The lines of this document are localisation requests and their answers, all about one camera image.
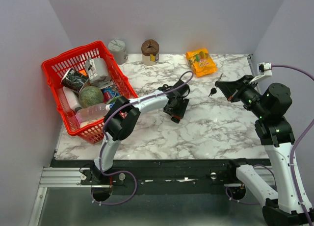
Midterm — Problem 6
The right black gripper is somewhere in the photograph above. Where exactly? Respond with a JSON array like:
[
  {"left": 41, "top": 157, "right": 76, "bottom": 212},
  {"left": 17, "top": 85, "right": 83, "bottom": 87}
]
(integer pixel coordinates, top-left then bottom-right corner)
[{"left": 217, "top": 74, "right": 269, "bottom": 118}]

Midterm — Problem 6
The orange padlock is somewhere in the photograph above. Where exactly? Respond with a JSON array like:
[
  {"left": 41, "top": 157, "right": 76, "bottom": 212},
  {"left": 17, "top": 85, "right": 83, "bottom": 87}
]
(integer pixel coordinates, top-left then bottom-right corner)
[{"left": 171, "top": 116, "right": 181, "bottom": 124}]

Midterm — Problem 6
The black head key pair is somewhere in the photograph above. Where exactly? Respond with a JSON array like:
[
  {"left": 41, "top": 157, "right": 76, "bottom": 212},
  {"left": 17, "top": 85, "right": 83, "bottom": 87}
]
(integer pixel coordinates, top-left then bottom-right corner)
[{"left": 208, "top": 73, "right": 223, "bottom": 97}]

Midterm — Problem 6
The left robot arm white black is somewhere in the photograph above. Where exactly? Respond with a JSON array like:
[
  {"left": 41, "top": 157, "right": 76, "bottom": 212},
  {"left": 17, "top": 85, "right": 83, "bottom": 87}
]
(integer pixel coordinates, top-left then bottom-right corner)
[{"left": 90, "top": 79, "right": 190, "bottom": 184}]

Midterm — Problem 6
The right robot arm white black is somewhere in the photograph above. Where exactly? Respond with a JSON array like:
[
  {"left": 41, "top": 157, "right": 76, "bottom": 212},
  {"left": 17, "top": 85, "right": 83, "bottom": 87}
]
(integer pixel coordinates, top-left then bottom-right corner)
[{"left": 215, "top": 75, "right": 314, "bottom": 226}]

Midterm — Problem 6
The orange snack bag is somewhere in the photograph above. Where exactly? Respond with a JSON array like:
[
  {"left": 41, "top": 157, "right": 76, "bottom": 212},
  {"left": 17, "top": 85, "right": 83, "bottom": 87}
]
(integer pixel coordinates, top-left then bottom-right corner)
[{"left": 186, "top": 48, "right": 217, "bottom": 77}]

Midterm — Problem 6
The brown lidded white jar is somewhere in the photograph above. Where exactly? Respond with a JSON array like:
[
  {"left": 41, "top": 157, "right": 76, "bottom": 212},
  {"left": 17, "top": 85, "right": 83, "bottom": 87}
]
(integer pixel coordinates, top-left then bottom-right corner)
[{"left": 141, "top": 39, "right": 159, "bottom": 66}]

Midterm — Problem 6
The blue snack packet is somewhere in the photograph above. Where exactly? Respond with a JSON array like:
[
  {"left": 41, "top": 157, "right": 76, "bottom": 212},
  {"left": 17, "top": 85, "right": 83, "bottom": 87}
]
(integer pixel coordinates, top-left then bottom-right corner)
[{"left": 101, "top": 87, "right": 121, "bottom": 104}]

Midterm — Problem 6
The clear plastic bottle blue label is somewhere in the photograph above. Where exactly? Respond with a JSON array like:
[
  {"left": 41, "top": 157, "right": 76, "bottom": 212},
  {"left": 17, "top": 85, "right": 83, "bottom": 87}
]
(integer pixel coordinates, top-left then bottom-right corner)
[{"left": 75, "top": 103, "right": 113, "bottom": 123}]

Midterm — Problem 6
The grey marbled cylinder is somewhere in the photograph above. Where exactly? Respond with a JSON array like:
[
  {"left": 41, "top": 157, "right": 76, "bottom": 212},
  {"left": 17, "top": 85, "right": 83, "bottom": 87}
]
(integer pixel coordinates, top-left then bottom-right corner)
[{"left": 108, "top": 40, "right": 128, "bottom": 65}]

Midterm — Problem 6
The green melon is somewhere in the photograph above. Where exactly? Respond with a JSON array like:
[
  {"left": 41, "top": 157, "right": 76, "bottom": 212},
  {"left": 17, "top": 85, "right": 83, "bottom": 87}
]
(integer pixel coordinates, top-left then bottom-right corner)
[{"left": 78, "top": 86, "right": 104, "bottom": 108}]

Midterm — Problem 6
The grey white carton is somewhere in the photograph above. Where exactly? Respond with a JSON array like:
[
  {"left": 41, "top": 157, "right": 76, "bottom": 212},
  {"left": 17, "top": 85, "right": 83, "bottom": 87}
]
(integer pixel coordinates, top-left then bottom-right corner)
[{"left": 84, "top": 58, "right": 109, "bottom": 83}]

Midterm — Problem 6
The pink bottle in basket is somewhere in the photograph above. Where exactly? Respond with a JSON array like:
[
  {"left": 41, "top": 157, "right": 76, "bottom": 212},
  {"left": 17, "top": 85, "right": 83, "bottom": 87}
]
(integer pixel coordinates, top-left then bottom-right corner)
[{"left": 79, "top": 120, "right": 98, "bottom": 128}]

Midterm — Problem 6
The black patterned cup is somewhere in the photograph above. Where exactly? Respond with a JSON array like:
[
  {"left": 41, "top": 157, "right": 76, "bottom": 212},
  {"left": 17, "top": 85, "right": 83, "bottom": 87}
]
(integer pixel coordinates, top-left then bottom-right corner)
[{"left": 60, "top": 68, "right": 89, "bottom": 93}]

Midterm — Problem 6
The red plastic basket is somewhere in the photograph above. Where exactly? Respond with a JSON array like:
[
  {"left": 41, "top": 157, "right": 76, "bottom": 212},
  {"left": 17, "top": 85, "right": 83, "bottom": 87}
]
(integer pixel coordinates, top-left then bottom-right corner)
[{"left": 42, "top": 41, "right": 137, "bottom": 144}]

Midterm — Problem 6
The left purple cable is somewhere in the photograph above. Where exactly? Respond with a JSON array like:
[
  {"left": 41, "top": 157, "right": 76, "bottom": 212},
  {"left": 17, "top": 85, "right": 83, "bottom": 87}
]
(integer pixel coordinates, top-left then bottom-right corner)
[{"left": 99, "top": 71, "right": 194, "bottom": 177}]

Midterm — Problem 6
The purple cable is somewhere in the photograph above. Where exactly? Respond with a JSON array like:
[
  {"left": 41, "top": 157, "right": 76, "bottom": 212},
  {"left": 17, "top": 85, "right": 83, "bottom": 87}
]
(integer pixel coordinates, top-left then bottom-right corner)
[
  {"left": 269, "top": 65, "right": 314, "bottom": 226},
  {"left": 99, "top": 71, "right": 194, "bottom": 177}
]

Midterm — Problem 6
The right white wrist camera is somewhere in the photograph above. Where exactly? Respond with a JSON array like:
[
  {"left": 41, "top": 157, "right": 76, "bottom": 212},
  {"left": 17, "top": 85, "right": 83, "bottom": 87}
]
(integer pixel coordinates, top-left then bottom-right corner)
[{"left": 249, "top": 62, "right": 272, "bottom": 84}]

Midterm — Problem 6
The black mounting rail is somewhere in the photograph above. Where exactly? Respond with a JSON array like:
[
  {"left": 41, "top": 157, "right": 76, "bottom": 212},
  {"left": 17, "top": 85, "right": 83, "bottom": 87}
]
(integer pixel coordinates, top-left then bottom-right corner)
[{"left": 78, "top": 159, "right": 270, "bottom": 195}]

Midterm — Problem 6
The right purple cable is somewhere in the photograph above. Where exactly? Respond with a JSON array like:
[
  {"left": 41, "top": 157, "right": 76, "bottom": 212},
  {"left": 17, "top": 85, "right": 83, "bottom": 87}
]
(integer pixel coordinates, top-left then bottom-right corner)
[{"left": 269, "top": 65, "right": 314, "bottom": 226}]

